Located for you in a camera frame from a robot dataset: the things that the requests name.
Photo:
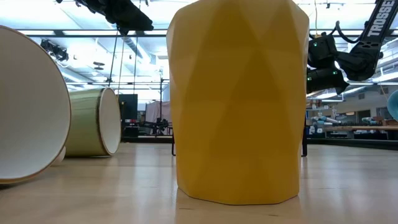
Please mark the light blue faceted mug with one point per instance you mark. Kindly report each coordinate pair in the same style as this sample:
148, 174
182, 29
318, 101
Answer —
394, 104

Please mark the yellow faceted mug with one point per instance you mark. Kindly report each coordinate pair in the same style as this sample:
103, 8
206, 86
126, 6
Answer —
236, 109

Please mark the green mug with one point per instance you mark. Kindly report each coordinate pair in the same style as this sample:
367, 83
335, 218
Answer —
84, 124

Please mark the teal striped mug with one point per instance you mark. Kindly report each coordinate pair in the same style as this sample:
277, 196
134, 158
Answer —
31, 109

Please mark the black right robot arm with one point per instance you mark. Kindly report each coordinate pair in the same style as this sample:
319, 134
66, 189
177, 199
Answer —
377, 18

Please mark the round ceiling fixture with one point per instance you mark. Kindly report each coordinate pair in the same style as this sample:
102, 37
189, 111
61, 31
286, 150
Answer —
98, 63

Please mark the wooden workbench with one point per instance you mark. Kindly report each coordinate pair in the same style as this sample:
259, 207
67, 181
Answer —
357, 127

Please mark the black stand pole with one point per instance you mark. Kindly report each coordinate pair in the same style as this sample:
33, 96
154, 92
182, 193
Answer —
160, 93

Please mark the black background equipment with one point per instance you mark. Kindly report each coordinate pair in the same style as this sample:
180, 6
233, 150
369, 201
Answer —
160, 125

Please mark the black overhead frame bar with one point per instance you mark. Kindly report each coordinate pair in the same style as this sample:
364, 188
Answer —
77, 32

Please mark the black table edge rail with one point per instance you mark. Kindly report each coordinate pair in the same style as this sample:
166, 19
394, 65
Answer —
342, 143

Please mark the black overhead camera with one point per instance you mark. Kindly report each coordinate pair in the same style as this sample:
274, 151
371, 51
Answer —
56, 49

